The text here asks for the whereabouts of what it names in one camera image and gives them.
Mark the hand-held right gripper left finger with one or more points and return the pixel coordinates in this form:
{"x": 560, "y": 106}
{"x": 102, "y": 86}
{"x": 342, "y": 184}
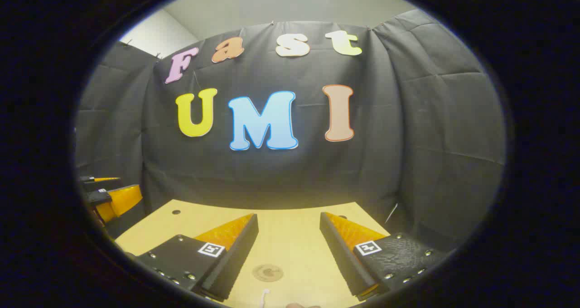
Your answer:
{"x": 240, "y": 253}

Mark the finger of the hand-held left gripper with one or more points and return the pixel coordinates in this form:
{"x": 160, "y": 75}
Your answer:
{"x": 122, "y": 199}
{"x": 102, "y": 183}

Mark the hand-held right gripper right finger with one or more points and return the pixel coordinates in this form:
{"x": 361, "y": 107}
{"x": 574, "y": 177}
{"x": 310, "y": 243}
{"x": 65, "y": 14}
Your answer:
{"x": 340, "y": 253}

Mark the round cork coaster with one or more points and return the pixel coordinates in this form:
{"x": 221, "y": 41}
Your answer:
{"x": 268, "y": 273}

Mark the white toothbrush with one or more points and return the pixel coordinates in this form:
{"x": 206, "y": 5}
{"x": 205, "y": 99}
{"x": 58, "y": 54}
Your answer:
{"x": 264, "y": 297}

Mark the light wooden desktop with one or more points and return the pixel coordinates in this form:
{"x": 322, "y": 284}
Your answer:
{"x": 290, "y": 235}

